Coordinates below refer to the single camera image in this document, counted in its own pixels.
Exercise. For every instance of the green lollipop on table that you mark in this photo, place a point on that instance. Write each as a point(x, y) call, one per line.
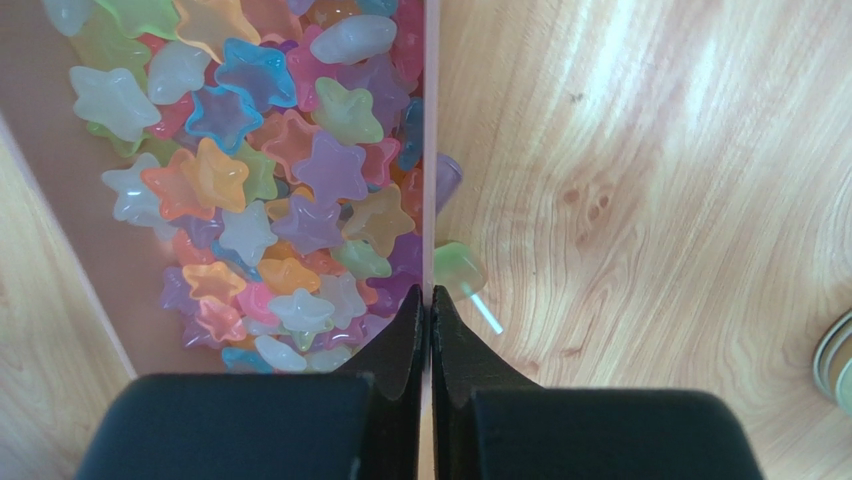
point(463, 274)

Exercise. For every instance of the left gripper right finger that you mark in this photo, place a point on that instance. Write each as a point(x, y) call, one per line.
point(463, 366)

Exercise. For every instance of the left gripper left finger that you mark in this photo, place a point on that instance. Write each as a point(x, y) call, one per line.
point(386, 414)

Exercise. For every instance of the pink tray of gummy candies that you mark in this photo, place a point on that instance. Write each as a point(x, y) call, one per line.
point(247, 185)

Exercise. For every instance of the purple star candy on table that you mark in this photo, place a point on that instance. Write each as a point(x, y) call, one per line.
point(449, 176)

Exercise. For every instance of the gold metal jar lid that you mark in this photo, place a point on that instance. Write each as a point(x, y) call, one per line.
point(831, 363)

